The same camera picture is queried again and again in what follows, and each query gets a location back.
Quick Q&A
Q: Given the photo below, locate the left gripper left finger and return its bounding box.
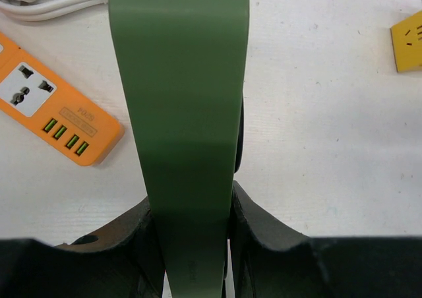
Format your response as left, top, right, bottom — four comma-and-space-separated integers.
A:
1, 198, 165, 297

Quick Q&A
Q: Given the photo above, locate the white power cord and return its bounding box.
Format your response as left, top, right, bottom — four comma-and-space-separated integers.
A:
0, 0, 111, 22

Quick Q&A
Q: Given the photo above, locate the orange power strip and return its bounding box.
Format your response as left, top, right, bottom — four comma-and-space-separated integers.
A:
1, 34, 125, 166

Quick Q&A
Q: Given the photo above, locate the yellow cube socket adapter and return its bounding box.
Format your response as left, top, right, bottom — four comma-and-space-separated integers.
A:
390, 11, 422, 73

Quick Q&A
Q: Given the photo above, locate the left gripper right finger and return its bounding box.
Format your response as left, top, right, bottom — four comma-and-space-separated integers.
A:
230, 183, 421, 297

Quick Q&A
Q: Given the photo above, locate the green power strip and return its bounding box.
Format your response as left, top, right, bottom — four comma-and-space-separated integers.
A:
109, 0, 250, 297

